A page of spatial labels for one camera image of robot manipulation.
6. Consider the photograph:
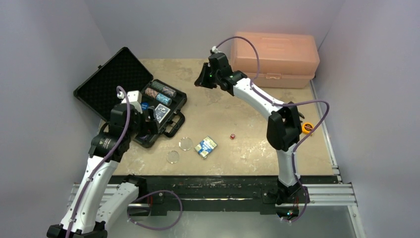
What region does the blue patterned card deck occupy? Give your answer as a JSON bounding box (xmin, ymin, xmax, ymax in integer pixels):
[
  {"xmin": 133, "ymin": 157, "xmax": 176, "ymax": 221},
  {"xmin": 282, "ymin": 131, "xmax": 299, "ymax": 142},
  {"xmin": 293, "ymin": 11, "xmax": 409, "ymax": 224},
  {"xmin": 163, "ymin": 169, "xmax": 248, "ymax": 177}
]
[{"xmin": 155, "ymin": 104, "xmax": 171, "ymax": 124}]

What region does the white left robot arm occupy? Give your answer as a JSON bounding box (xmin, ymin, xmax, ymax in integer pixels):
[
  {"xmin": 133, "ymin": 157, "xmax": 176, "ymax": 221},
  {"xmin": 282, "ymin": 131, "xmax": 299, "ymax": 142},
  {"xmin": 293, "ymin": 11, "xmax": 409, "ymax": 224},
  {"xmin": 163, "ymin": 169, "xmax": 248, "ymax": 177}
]
[{"xmin": 47, "ymin": 101, "xmax": 159, "ymax": 238}]

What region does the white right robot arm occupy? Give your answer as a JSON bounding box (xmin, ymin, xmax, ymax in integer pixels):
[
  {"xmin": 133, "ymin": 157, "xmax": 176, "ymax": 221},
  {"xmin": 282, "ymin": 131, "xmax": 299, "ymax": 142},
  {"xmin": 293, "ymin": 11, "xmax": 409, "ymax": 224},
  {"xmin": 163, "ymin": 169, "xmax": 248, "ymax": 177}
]
[{"xmin": 194, "ymin": 53, "xmax": 302, "ymax": 205}]

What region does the black poker set case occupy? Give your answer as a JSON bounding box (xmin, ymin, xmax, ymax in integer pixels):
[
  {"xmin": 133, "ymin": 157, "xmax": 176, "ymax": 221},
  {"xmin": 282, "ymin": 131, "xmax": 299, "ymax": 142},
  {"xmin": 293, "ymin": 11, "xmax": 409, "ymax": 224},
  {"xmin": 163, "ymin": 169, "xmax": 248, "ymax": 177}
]
[{"xmin": 73, "ymin": 47, "xmax": 187, "ymax": 138}]

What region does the blue dealer button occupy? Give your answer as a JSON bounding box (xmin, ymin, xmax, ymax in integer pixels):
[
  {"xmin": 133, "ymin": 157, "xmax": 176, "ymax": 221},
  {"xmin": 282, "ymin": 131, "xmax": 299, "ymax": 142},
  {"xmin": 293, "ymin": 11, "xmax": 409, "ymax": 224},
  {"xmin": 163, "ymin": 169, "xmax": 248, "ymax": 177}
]
[{"xmin": 140, "ymin": 102, "xmax": 149, "ymax": 112}]

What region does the blue chip stack lower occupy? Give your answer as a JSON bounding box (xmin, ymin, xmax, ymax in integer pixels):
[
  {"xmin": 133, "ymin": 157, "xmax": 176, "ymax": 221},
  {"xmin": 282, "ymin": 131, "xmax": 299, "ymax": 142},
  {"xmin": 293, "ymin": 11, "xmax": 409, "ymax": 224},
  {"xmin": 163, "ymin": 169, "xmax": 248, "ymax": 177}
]
[{"xmin": 156, "ymin": 93, "xmax": 172, "ymax": 106}]

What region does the clear round disc lower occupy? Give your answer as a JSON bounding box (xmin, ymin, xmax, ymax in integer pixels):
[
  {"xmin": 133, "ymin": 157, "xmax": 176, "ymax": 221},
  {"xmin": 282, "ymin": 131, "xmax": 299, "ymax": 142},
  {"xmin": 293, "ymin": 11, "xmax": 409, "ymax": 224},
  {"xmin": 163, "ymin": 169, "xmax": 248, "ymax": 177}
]
[{"xmin": 166, "ymin": 151, "xmax": 180, "ymax": 164}]

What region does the clear round disc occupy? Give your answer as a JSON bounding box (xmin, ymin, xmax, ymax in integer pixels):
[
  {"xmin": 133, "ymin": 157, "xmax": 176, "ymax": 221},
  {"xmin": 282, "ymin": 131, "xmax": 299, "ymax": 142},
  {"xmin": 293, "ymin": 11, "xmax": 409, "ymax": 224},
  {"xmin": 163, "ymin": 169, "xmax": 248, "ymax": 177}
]
[
  {"xmin": 179, "ymin": 137, "xmax": 193, "ymax": 151},
  {"xmin": 166, "ymin": 151, "xmax": 180, "ymax": 164}
]

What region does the clear round disc upper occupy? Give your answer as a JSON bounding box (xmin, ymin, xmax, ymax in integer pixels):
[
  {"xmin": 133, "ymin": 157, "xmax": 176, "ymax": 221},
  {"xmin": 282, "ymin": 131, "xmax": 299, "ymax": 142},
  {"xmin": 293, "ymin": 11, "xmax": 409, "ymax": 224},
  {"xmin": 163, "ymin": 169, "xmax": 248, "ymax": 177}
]
[{"xmin": 179, "ymin": 137, "xmax": 193, "ymax": 151}]

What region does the pink plastic toolbox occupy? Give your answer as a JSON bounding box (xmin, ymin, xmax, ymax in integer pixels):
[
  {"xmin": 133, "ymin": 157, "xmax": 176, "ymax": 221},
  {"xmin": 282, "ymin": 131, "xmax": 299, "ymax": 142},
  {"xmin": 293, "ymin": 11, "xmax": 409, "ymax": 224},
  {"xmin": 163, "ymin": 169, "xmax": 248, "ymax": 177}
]
[{"xmin": 230, "ymin": 32, "xmax": 320, "ymax": 88}]

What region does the blue striped card deck box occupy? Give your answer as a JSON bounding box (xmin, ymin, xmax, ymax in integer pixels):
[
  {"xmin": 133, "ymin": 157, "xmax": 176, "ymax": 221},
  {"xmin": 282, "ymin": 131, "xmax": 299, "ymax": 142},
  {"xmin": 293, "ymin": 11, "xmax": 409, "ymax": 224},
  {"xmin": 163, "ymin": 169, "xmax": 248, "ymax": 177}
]
[{"xmin": 194, "ymin": 136, "xmax": 217, "ymax": 159}]

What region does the yellow tape measure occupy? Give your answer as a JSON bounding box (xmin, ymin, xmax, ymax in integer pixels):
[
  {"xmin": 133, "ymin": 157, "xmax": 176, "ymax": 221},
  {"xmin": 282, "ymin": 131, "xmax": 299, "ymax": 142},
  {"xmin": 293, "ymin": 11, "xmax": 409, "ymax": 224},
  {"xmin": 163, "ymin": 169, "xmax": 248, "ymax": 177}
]
[{"xmin": 302, "ymin": 122, "xmax": 314, "ymax": 134}]

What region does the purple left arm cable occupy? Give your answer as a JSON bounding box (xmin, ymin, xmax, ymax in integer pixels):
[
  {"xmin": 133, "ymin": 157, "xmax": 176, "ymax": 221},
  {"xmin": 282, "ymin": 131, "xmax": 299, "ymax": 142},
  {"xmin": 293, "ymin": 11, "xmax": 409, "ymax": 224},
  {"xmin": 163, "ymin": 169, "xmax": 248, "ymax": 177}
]
[{"xmin": 64, "ymin": 86, "xmax": 183, "ymax": 238}]

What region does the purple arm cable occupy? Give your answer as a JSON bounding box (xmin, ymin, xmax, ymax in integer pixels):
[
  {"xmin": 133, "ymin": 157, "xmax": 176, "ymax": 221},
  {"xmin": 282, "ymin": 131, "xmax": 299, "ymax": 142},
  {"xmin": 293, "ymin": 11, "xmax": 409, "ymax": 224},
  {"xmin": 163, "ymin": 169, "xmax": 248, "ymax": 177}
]
[
  {"xmin": 64, "ymin": 86, "xmax": 183, "ymax": 238},
  {"xmin": 214, "ymin": 36, "xmax": 330, "ymax": 224}
]

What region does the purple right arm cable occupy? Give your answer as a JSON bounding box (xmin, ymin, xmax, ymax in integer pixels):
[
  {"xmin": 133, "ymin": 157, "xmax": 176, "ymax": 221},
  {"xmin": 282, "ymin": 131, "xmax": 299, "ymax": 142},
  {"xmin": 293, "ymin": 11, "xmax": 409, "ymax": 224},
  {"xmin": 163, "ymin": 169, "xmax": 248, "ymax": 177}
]
[{"xmin": 214, "ymin": 36, "xmax": 330, "ymax": 224}]

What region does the black table edge rail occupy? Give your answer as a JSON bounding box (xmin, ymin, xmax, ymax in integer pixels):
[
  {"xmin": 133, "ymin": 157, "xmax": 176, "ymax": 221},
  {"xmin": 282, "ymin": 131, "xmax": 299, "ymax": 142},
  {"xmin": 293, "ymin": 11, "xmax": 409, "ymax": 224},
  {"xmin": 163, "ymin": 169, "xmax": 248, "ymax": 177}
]
[{"xmin": 108, "ymin": 175, "xmax": 311, "ymax": 216}]

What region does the aluminium frame rail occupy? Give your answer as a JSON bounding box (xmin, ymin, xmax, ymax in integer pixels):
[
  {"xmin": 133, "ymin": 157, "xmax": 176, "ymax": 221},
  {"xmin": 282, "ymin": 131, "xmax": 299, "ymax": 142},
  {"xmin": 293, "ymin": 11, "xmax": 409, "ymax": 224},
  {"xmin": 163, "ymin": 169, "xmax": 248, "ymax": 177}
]
[{"xmin": 67, "ymin": 165, "xmax": 357, "ymax": 208}]

